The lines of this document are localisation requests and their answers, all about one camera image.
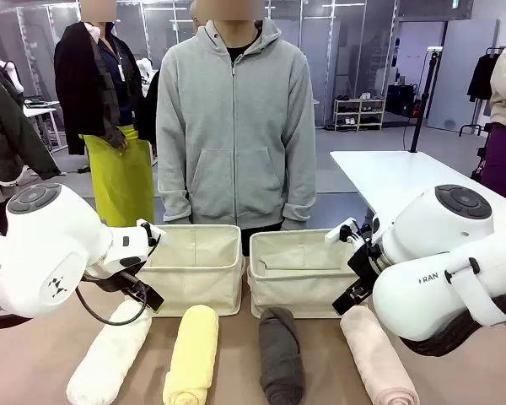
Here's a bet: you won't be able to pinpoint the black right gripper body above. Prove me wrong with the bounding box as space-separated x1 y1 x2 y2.
346 238 392 295

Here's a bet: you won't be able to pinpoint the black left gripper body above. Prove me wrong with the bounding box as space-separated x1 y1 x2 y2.
92 269 148 297

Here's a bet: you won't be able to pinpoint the pink towel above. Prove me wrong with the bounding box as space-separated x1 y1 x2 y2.
339 305 421 405

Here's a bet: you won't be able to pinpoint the yellow towel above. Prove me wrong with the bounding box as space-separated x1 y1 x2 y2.
162 304 220 405

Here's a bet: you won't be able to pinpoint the white towel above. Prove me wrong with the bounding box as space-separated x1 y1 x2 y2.
66 298 153 405

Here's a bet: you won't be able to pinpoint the dark grey towel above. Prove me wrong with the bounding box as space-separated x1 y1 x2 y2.
259 306 301 405

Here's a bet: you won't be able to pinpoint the bystander hand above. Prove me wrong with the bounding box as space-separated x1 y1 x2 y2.
109 129 130 151

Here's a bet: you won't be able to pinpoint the beige fabric basket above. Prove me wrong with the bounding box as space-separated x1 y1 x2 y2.
246 229 370 320
132 224 246 318

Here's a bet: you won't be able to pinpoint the person with yellow skirt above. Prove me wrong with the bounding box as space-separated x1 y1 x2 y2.
53 0 161 229

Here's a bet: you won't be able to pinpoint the white side table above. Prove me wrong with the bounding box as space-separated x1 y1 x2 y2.
329 150 497 237

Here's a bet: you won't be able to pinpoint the white shoe rack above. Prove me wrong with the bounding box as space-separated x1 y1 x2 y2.
333 97 387 132

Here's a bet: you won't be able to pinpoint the black tripod pole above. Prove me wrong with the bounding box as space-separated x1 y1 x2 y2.
408 46 444 154

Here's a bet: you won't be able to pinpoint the black bags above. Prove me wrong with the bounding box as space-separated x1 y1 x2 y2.
385 83 418 117

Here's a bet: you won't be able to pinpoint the person in dark green jacket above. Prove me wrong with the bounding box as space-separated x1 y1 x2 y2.
0 62 62 237

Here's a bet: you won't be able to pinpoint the white background desk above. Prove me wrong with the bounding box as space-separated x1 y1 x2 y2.
23 99 64 149

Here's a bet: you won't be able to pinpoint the person in grey hoodie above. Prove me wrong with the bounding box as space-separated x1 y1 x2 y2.
155 0 318 257

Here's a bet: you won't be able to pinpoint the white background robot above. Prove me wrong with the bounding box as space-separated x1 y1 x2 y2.
135 57 160 84
0 60 25 105

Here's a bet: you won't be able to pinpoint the clothes rack with black garment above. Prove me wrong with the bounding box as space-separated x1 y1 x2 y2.
459 46 506 137

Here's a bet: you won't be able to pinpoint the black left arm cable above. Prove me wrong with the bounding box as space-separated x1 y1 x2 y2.
74 273 149 327

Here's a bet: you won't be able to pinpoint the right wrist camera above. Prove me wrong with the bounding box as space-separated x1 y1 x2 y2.
324 216 374 254

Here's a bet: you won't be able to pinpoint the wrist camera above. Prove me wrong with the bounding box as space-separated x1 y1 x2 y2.
135 218 169 259
324 216 374 254

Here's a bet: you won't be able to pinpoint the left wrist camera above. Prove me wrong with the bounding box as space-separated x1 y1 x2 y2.
135 218 169 259

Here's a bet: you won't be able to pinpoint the black right arm cable sleeve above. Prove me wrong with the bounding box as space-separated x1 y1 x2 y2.
398 290 506 358

